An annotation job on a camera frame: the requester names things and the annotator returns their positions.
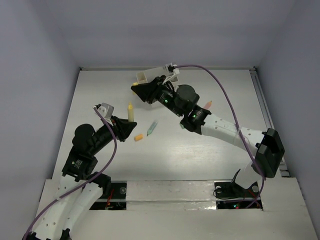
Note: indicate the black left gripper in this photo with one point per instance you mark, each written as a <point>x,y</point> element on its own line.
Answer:
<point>122,127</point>

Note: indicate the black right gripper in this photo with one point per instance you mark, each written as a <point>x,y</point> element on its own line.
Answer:
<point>149,91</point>

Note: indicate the yellow highlighter body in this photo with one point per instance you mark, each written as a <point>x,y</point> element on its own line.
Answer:
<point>130,112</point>

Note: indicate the pink highlighter body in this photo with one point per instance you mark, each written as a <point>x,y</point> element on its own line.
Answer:
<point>208,105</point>

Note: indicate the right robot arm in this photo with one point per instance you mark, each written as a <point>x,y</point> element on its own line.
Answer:
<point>265,147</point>

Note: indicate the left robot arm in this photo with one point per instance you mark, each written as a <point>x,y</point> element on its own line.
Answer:
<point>79,186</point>

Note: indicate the cream divided side organizer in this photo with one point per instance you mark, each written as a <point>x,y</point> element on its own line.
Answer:
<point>142,78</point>

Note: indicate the orange highlighter cap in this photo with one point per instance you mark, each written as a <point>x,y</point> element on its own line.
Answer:
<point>138,137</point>

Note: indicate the white perforated basket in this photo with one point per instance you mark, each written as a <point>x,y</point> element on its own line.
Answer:
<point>151,74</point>

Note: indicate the green uncapped highlighter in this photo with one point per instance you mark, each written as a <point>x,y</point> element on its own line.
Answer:
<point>152,127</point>

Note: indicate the cream divided organizer far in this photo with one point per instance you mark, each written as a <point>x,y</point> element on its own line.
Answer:
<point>174,74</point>

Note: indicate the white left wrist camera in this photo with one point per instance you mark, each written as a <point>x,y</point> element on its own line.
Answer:
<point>105,110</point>

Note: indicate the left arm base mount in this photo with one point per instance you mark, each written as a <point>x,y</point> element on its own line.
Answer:
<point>113,196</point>

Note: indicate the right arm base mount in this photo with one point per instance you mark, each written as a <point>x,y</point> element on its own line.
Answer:
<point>230,196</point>

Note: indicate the aluminium table edge rail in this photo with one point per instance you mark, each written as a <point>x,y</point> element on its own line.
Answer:
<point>283,168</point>

